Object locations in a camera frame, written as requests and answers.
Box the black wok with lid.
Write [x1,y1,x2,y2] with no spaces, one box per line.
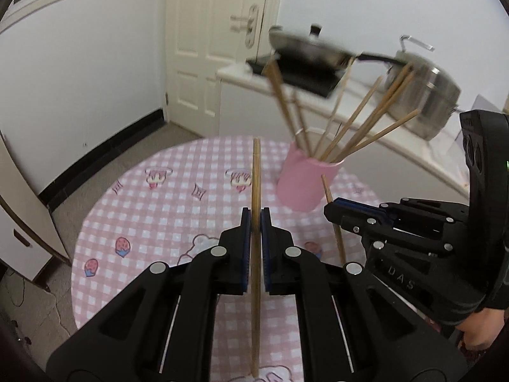
[268,24,406,70]

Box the pink cup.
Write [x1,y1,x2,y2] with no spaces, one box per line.
[276,142,343,212]

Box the stainless steel steamer pot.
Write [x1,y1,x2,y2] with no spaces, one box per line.
[387,35,461,141]

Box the person's right hand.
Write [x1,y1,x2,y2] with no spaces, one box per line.
[457,308,506,351]

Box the black induction cooktop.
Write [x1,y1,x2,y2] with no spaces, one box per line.
[246,53,345,97]

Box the white kitchen cabinet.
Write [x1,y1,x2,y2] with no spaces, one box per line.
[215,62,472,208]

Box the wooden chopstick bundle piece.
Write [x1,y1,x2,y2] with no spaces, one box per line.
[322,61,417,162]

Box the white door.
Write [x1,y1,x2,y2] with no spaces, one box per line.
[165,0,280,137]

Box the pink checkered tablecloth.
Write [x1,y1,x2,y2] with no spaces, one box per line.
[72,136,380,381]

